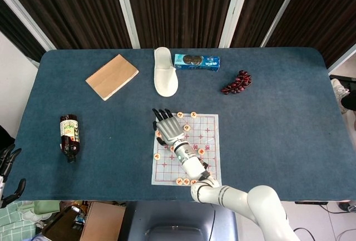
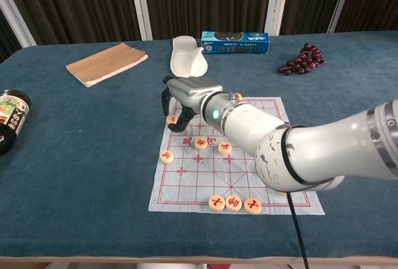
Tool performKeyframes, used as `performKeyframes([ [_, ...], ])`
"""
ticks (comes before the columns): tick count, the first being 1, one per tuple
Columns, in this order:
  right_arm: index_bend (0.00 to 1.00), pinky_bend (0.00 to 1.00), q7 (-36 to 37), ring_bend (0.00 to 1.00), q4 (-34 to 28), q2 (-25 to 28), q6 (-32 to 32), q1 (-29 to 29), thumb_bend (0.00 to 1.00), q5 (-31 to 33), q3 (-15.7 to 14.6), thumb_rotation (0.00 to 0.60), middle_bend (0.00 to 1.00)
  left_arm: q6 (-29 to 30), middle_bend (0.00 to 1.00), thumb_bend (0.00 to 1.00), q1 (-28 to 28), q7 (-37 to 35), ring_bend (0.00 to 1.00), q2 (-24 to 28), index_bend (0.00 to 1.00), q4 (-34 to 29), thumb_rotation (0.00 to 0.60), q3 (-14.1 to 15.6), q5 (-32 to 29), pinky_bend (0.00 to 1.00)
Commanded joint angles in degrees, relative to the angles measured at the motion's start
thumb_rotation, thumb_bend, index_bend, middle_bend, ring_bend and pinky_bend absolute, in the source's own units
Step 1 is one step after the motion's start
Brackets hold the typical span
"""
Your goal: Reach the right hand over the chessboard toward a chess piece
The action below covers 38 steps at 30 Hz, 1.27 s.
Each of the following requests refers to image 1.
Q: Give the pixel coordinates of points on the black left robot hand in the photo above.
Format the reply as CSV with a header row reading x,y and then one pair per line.
x,y
11,156

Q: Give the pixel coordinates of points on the white xiangqi board sheet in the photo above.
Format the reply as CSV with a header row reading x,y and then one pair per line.
x,y
205,135

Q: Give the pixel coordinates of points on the white slipper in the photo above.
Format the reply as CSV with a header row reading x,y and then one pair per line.
x,y
165,76

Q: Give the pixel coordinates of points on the white sneaker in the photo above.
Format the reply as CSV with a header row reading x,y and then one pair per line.
x,y
338,88

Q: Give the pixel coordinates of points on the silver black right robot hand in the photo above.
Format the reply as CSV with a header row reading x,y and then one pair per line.
x,y
169,129

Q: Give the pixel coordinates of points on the dark red grape bunch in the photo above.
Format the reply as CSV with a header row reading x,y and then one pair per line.
x,y
237,83

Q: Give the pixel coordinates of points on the white partition post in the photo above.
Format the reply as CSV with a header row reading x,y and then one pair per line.
x,y
233,10
27,18
342,57
279,12
126,10

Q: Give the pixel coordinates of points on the blue cookie box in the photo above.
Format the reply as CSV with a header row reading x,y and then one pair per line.
x,y
197,63

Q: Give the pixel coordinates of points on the green checked cloth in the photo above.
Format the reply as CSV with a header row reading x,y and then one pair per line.
x,y
14,221

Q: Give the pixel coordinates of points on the blue felt table cover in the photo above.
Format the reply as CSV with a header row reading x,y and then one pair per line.
x,y
264,140

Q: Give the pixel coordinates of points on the dark labelled bottle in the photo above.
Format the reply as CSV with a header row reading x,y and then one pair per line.
x,y
70,138

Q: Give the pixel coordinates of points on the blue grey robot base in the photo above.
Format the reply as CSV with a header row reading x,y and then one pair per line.
x,y
167,213

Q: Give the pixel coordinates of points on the brown cardboard box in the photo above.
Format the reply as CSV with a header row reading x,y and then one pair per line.
x,y
105,220

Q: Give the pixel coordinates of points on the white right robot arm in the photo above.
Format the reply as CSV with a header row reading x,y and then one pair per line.
x,y
264,196

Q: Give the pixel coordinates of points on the dark pleated partition panel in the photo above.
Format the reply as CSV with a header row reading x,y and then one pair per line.
x,y
325,12
180,7
16,32
258,4
75,7

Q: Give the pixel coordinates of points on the brown paper notebook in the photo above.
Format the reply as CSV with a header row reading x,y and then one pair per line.
x,y
111,76

